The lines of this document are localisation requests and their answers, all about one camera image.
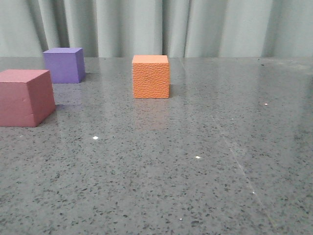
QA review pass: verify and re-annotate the orange foam cube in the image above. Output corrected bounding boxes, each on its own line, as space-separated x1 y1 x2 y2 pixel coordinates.
132 55 170 98

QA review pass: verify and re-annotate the purple foam cube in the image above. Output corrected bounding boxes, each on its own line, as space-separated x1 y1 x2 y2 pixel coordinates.
43 47 86 84

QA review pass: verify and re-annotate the grey-green curtain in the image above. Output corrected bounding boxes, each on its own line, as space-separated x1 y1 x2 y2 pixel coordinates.
0 0 313 57

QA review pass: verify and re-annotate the red foam cube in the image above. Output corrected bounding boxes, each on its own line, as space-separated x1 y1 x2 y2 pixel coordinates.
0 69 55 127

